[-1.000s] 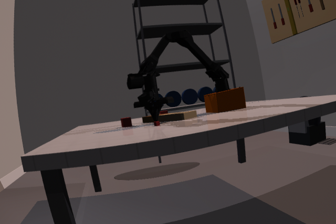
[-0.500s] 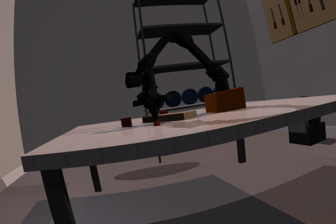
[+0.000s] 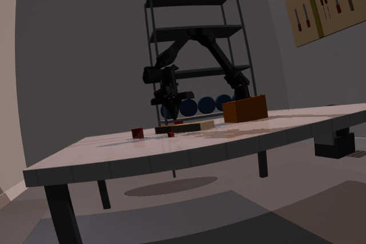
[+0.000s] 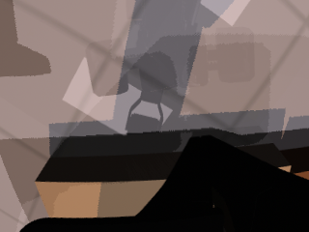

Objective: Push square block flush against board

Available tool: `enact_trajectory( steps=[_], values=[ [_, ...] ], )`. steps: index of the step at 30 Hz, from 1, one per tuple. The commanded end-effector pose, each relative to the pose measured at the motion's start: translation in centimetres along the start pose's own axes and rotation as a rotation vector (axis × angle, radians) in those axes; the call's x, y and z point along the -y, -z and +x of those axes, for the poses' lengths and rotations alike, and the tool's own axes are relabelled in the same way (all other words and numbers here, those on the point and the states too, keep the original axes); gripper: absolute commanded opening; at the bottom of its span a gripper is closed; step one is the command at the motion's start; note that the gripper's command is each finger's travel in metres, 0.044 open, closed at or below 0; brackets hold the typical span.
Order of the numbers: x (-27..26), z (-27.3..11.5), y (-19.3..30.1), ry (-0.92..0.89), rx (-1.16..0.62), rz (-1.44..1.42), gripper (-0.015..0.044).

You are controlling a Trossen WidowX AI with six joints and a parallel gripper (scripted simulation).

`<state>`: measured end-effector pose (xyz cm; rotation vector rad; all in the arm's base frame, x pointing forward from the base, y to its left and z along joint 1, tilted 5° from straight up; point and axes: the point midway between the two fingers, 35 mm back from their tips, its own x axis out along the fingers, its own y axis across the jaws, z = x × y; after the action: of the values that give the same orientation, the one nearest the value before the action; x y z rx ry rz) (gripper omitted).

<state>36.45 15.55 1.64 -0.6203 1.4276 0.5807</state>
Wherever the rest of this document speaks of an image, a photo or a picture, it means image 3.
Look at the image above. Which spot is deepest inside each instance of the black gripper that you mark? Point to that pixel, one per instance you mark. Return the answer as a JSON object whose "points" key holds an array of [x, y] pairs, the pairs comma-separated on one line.
{"points": [[173, 104]]}

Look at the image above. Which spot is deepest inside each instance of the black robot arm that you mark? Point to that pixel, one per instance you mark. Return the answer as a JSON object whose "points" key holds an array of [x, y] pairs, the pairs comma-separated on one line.
{"points": [[205, 37]]}

